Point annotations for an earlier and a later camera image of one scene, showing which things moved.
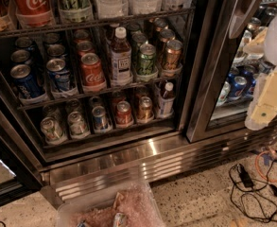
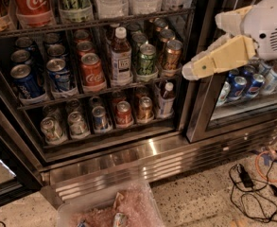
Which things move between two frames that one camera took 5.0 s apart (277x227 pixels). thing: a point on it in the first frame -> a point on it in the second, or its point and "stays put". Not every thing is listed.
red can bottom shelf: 124,114 stays put
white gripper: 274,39 -> 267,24
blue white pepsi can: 59,75 stays put
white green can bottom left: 50,130 stays put
